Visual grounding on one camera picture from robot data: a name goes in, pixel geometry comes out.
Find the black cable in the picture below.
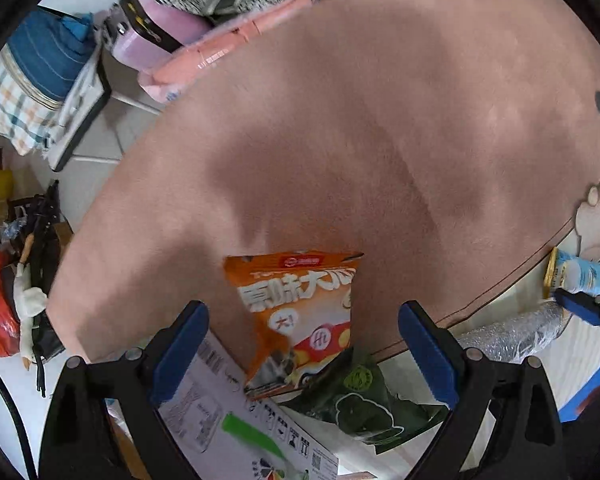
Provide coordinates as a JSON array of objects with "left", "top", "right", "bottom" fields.
[{"left": 0, "top": 347, "right": 37, "bottom": 480}]

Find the black framed stool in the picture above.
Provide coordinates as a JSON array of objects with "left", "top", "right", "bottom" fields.
[{"left": 46, "top": 47, "right": 115, "bottom": 174}]

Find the plaid cloth bundle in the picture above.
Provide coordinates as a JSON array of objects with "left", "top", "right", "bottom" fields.
[{"left": 0, "top": 49, "right": 68, "bottom": 157}]

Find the blue striped cloth bundle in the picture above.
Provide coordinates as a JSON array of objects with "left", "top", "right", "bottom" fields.
[{"left": 2, "top": 9, "right": 100, "bottom": 104}]

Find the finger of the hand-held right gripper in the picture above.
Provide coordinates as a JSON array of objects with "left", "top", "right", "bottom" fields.
[{"left": 554, "top": 287, "right": 600, "bottom": 343}]

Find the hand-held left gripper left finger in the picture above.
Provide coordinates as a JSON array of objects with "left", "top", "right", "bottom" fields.
[{"left": 40, "top": 300, "right": 210, "bottom": 480}]

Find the white cardboard box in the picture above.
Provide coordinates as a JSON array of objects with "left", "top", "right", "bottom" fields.
[{"left": 105, "top": 329, "right": 341, "bottom": 480}]

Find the orange snack bag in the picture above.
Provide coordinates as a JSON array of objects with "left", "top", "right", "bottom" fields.
[{"left": 223, "top": 251, "right": 365, "bottom": 402}]

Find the white blue-edged board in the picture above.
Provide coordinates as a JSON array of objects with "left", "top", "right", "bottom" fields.
[{"left": 542, "top": 310, "right": 600, "bottom": 423}]

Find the green snack bag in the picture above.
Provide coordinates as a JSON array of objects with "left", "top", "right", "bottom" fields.
[{"left": 279, "top": 346, "right": 452, "bottom": 456}]

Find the pile of black tools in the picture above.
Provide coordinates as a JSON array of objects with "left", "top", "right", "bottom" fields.
[{"left": 7, "top": 179, "right": 65, "bottom": 273}]

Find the blue and white packet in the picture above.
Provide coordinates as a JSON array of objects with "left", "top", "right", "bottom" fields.
[{"left": 542, "top": 247, "right": 600, "bottom": 301}]

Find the pink round rug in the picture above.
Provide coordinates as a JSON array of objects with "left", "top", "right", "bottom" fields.
[{"left": 47, "top": 0, "right": 600, "bottom": 363}]

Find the silver bubble wrap roll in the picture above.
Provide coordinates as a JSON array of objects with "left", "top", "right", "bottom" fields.
[{"left": 454, "top": 301, "right": 577, "bottom": 364}]

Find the pink folded blanket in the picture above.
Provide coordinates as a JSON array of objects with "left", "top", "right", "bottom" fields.
[{"left": 137, "top": 0, "right": 321, "bottom": 104}]

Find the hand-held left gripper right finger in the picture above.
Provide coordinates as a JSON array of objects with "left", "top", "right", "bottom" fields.
[{"left": 398, "top": 300, "right": 570, "bottom": 480}]

